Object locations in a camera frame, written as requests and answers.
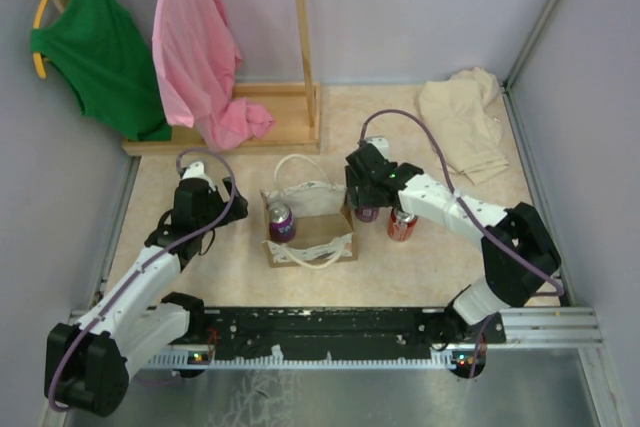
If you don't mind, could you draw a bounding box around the canvas bag with white handles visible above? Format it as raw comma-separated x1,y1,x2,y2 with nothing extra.
260,154,359,271

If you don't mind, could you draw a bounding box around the beige folded cloth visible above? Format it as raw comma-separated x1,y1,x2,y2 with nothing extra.
417,67,509,184

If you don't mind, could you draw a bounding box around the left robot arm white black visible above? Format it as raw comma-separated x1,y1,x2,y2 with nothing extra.
44,174,248,417

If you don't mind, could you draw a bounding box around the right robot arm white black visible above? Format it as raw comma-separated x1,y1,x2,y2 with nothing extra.
345,142,564,344

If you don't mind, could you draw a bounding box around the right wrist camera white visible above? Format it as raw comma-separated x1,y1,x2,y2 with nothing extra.
364,136,390,160

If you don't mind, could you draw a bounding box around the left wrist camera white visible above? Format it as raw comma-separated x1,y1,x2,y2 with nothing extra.
180,161,214,188

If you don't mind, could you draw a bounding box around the red can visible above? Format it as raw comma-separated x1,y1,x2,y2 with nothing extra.
387,208,418,242

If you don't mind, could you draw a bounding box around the green tank top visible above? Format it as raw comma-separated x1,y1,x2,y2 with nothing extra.
30,0,172,141

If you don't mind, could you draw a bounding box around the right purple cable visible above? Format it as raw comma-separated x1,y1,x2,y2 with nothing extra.
359,109,565,296

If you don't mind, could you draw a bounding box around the purple cable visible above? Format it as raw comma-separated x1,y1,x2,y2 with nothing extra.
46,147,237,413
359,109,565,296

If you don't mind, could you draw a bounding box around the wooden clothes rack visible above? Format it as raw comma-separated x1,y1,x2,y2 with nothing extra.
49,0,322,154

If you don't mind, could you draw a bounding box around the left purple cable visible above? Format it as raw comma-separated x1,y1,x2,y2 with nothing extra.
46,147,237,413

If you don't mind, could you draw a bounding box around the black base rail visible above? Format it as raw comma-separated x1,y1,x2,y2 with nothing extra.
183,307,482,361

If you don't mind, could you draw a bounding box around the purple can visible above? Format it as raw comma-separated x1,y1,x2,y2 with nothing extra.
267,202,296,243
354,207,379,223

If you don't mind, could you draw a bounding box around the pink t-shirt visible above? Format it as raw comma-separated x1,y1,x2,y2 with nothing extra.
152,0,275,151

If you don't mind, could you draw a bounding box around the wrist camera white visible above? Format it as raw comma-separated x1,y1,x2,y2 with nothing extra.
180,161,214,188
364,136,390,160

